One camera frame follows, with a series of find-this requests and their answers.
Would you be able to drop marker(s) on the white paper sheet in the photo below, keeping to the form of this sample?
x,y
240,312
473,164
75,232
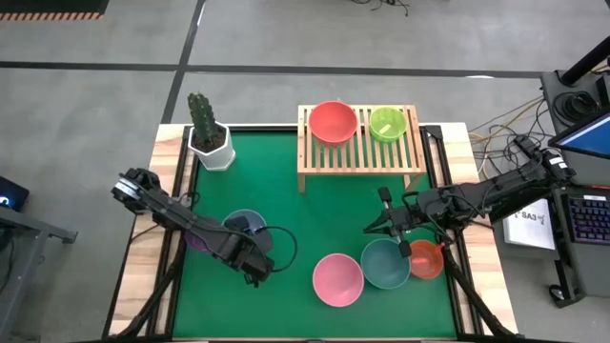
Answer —
x,y
526,233

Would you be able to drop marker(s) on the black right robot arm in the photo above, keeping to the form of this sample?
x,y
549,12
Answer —
x,y
505,190

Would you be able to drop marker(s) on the teal large bowl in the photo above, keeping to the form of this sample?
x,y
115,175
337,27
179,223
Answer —
x,y
383,264

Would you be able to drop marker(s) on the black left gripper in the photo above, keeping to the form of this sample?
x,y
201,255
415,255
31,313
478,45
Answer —
x,y
243,257

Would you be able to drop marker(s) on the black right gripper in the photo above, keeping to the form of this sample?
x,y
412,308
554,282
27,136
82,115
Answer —
x,y
424,209

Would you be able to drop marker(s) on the computer screen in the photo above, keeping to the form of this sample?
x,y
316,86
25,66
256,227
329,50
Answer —
x,y
586,138

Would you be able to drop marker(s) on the grey metal stand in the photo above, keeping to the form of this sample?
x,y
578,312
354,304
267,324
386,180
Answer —
x,y
28,224

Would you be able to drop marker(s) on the orange black hazard strip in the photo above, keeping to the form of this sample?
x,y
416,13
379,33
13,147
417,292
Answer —
x,y
47,16

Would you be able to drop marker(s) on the red large bowl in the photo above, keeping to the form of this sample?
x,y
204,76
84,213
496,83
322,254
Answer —
x,y
332,121

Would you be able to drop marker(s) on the black device with blue light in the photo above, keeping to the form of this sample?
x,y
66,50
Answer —
x,y
12,193

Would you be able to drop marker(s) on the backlit black keyboard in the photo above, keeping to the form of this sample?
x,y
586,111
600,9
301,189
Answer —
x,y
591,219

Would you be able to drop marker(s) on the black floor platform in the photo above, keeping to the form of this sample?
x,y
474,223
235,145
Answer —
x,y
47,5

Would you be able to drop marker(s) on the pink large bowl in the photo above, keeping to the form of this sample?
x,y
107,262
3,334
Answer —
x,y
338,280

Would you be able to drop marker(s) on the slate blue large bowl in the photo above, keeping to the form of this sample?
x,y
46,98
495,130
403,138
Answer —
x,y
252,220

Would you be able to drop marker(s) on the purple small bowl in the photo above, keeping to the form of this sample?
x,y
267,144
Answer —
x,y
194,242

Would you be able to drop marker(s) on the dark grey equipment cart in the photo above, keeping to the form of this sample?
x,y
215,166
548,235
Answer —
x,y
579,267

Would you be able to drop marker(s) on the green small bowl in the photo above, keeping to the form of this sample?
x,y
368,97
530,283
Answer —
x,y
395,119

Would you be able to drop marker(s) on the green table mat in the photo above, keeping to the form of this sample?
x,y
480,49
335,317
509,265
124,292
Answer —
x,y
286,205

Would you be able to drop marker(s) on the white plant pot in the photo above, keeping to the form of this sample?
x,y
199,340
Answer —
x,y
219,159

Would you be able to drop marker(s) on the black rig support strut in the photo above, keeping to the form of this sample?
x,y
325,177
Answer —
x,y
476,300
152,300

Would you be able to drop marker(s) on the wooden slatted shelf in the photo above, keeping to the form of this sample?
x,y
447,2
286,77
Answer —
x,y
362,157

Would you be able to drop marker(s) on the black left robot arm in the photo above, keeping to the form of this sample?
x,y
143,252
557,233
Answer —
x,y
171,209

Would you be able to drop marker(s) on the black pole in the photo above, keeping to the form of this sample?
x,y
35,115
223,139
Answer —
x,y
586,62

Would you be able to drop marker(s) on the green cactus plant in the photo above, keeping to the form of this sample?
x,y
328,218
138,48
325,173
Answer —
x,y
202,119

